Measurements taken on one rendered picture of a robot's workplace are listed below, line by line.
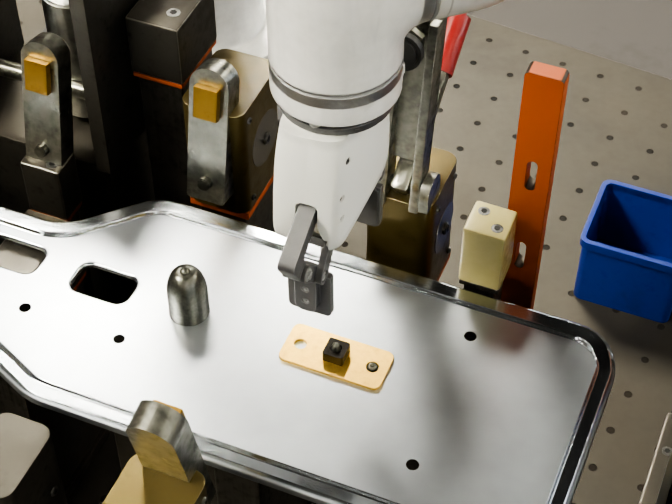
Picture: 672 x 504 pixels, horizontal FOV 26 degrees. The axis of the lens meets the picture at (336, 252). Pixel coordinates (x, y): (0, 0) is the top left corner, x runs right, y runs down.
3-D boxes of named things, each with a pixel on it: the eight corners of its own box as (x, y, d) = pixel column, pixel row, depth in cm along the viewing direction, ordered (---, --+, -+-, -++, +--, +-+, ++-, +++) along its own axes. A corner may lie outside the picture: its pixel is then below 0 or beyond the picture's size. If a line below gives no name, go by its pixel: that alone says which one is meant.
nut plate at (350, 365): (276, 359, 112) (276, 349, 111) (296, 324, 115) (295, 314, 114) (378, 392, 110) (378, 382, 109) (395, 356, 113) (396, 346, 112)
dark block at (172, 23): (166, 335, 153) (123, 16, 122) (196, 288, 157) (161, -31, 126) (209, 349, 151) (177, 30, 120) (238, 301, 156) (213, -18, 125)
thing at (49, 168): (63, 365, 150) (18, 161, 129) (78, 344, 152) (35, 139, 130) (98, 376, 149) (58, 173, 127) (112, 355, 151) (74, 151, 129)
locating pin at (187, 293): (163, 331, 116) (156, 277, 111) (181, 303, 118) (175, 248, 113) (200, 343, 115) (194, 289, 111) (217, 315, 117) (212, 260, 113)
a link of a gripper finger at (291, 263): (322, 153, 96) (324, 209, 100) (274, 238, 91) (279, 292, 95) (338, 158, 95) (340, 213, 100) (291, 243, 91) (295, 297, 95)
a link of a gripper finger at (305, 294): (290, 231, 97) (292, 296, 102) (270, 264, 95) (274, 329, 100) (334, 245, 96) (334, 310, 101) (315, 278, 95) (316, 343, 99)
